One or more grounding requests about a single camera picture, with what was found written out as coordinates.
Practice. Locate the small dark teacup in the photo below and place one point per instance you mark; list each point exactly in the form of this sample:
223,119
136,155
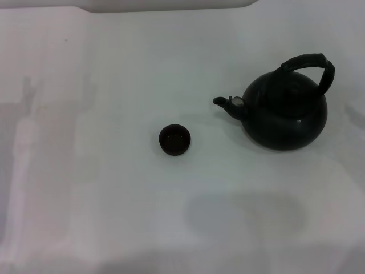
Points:
174,141

